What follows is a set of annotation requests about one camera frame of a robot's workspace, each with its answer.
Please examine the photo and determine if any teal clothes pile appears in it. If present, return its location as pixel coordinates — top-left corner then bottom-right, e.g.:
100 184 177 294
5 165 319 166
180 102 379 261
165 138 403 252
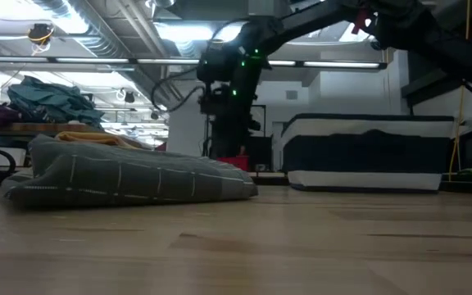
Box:
6 75 106 126

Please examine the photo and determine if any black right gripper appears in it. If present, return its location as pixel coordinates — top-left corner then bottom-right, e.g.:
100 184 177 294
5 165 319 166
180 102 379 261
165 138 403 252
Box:
211 18 286 160

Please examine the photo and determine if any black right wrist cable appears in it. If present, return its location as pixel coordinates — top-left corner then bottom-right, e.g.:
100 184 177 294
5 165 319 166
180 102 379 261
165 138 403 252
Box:
150 65 209 115

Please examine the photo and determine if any maroon bag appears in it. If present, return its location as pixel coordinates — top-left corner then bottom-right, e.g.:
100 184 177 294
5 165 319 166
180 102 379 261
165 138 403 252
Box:
0 104 22 126

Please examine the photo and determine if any small red box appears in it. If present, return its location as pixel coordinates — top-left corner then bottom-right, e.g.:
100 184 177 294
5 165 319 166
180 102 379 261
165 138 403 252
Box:
216 154 251 172

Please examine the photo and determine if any orange yellow towel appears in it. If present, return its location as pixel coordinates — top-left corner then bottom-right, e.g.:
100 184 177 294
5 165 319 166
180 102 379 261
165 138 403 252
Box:
53 130 141 150

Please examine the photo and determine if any navy blue fabric bin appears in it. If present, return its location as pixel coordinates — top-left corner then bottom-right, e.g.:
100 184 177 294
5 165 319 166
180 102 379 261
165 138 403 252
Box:
279 112 456 194

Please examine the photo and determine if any grey checked towel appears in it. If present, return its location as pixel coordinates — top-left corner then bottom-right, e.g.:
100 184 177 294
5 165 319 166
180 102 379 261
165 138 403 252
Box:
0 133 260 208

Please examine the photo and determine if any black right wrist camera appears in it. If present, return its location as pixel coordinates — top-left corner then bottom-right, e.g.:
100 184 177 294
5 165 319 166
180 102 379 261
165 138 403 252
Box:
196 39 239 85

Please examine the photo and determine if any thick yellow cable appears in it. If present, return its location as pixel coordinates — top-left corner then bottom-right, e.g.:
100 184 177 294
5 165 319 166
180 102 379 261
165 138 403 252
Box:
447 0 472 182

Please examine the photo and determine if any brown wooden table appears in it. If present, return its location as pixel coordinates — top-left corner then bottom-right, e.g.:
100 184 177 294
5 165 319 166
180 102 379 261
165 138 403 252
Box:
0 121 93 137

